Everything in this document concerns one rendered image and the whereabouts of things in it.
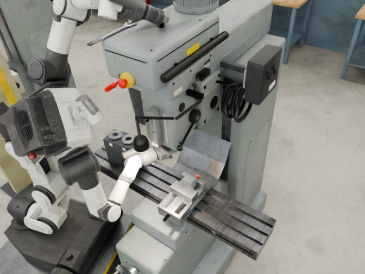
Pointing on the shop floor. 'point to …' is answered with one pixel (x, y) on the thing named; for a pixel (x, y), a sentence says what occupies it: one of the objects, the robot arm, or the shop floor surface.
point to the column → (245, 131)
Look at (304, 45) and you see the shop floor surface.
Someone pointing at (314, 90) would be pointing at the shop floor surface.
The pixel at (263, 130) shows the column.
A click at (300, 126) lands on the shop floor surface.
